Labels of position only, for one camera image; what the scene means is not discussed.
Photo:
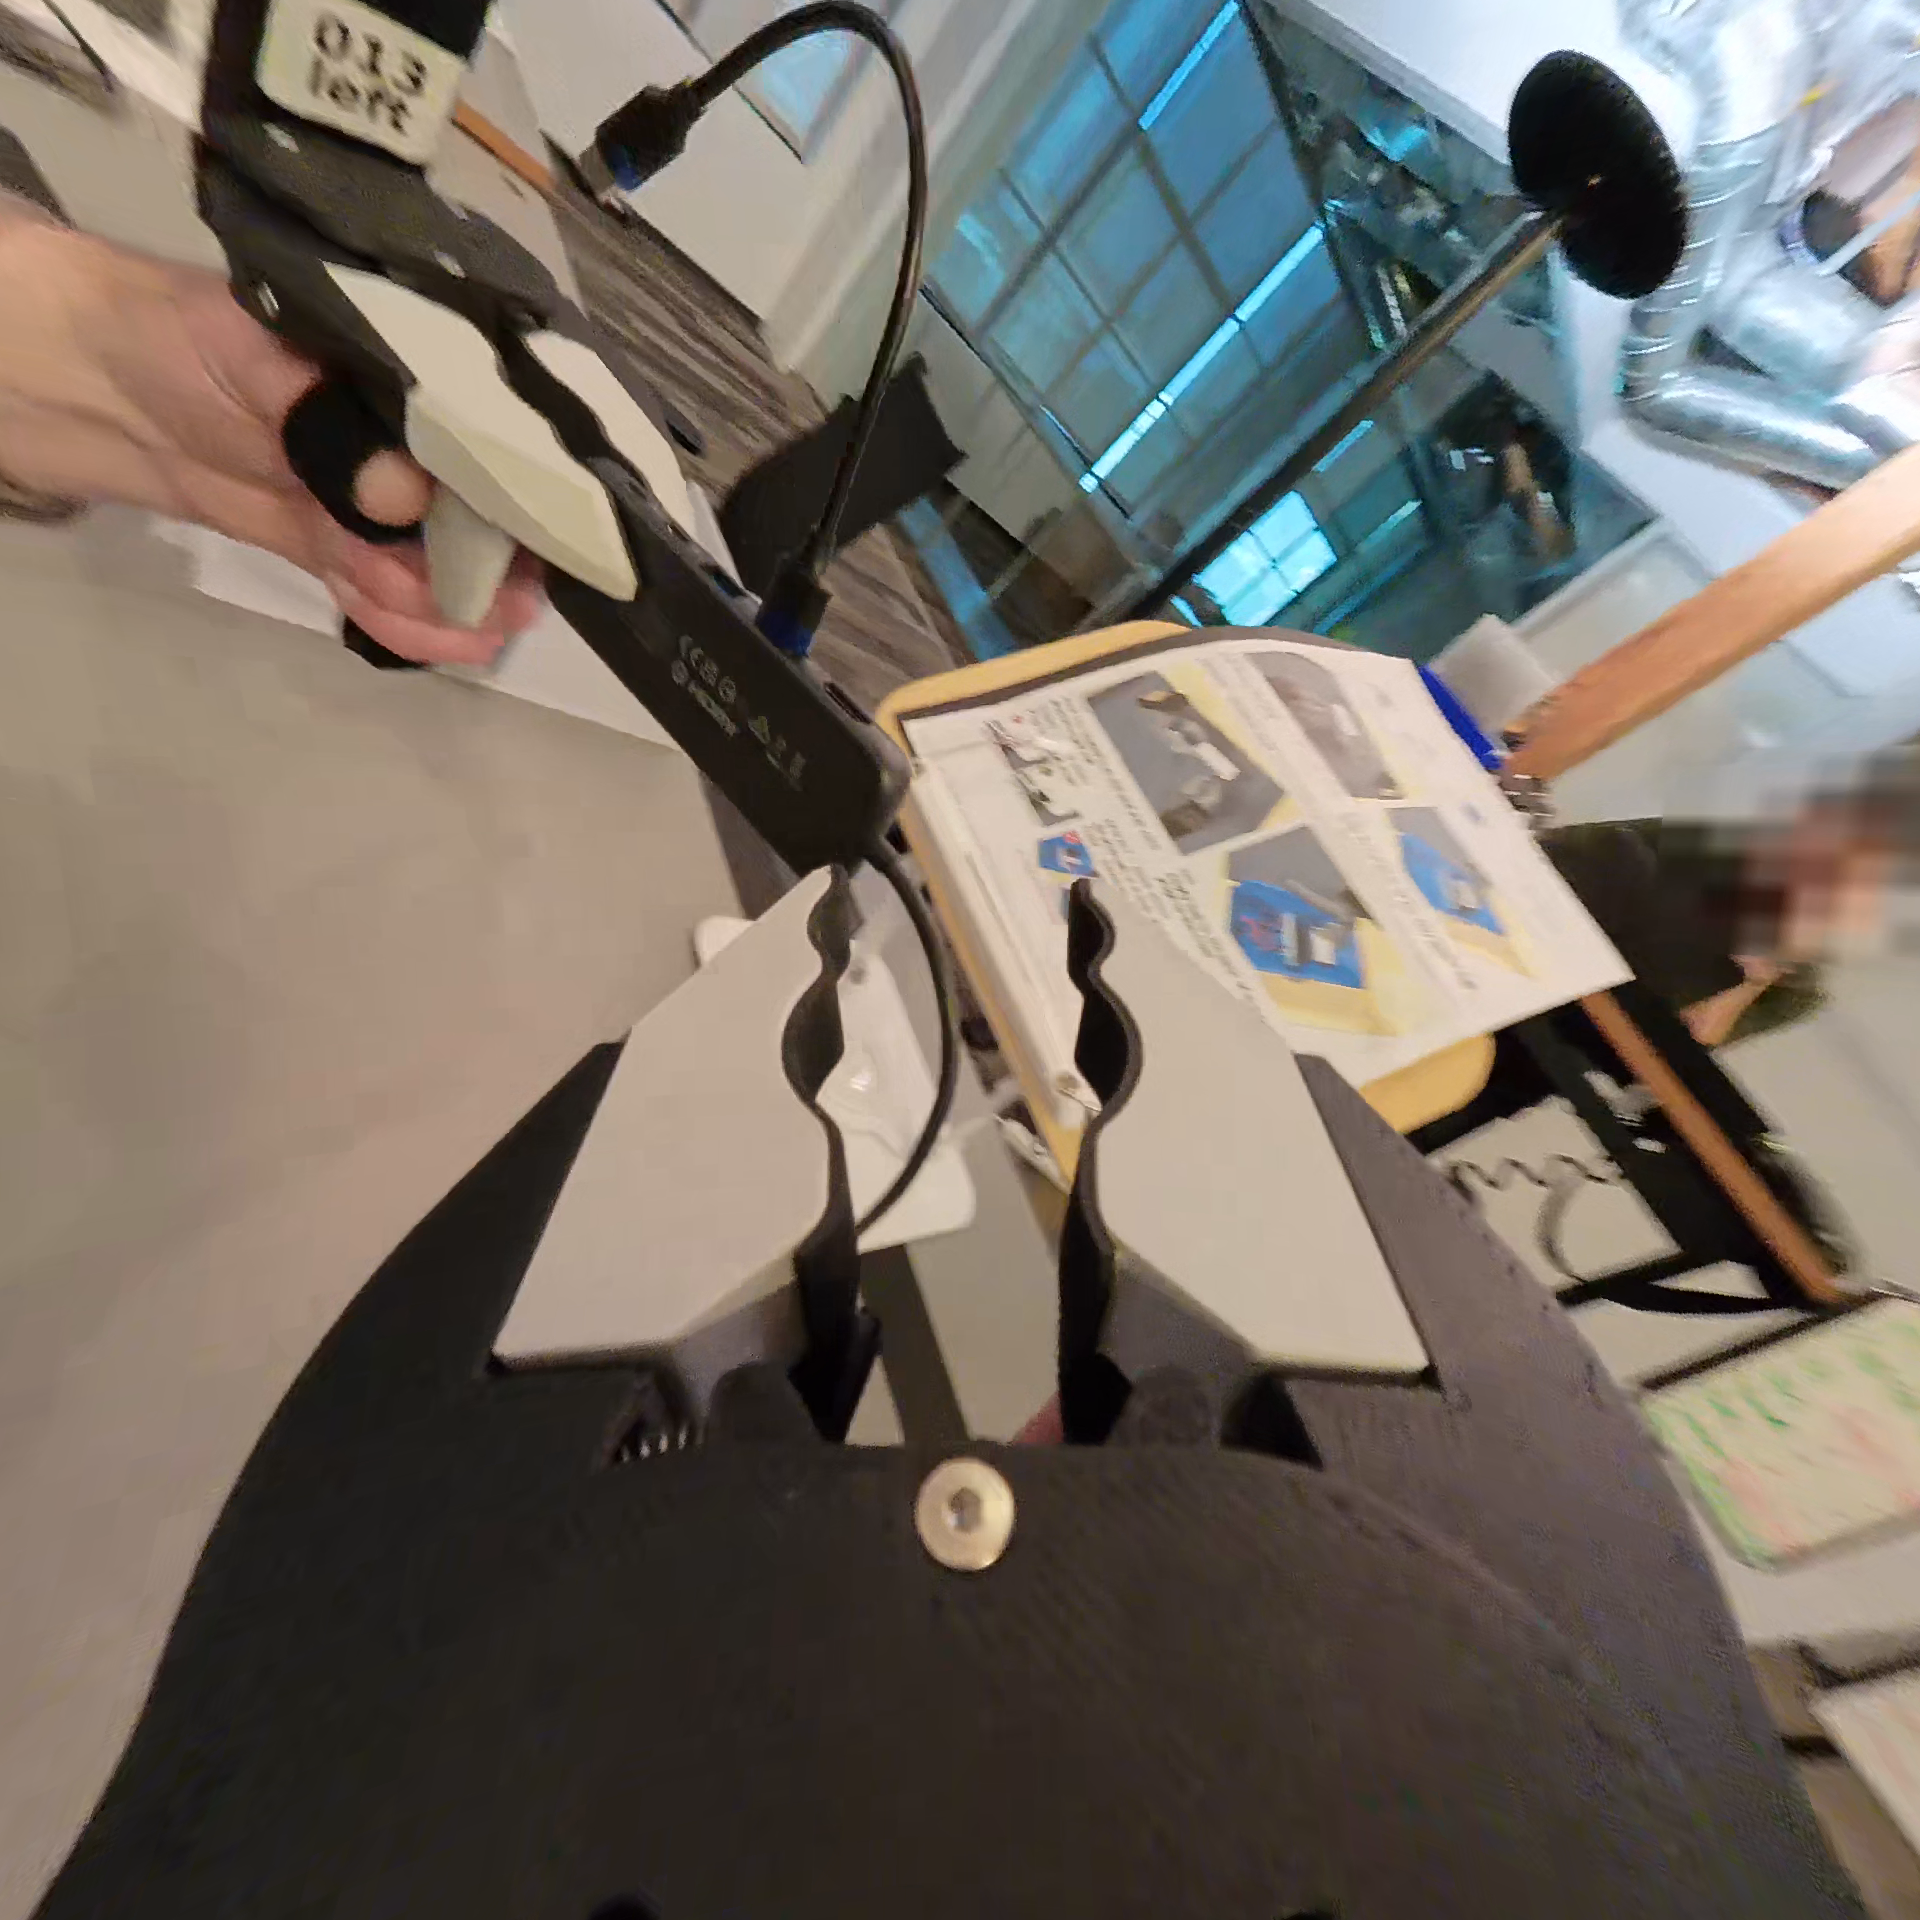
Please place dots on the handwritten whiteboard easel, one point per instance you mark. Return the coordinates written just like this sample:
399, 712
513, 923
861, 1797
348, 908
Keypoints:
1800, 1425

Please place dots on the black pole round foot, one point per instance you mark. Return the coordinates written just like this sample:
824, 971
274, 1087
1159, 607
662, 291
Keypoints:
1598, 165

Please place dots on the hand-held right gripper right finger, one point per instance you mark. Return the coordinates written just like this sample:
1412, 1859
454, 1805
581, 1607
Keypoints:
1244, 1213

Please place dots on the printed instruction sheet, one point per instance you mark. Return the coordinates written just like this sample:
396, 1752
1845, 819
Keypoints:
1350, 839

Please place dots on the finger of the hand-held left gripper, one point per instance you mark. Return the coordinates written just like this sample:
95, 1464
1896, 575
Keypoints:
615, 435
510, 465

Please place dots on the silver insulated pipes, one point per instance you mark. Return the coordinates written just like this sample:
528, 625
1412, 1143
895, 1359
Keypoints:
1757, 405

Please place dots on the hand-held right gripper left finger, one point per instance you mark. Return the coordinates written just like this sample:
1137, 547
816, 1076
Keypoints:
674, 1201

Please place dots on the black usb hub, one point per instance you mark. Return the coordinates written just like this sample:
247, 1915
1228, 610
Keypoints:
721, 704

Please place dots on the person's left hand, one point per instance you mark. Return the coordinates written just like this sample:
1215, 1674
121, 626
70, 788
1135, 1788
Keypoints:
150, 388

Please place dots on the white sheet panel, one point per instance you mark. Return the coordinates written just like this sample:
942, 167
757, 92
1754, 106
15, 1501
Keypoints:
991, 961

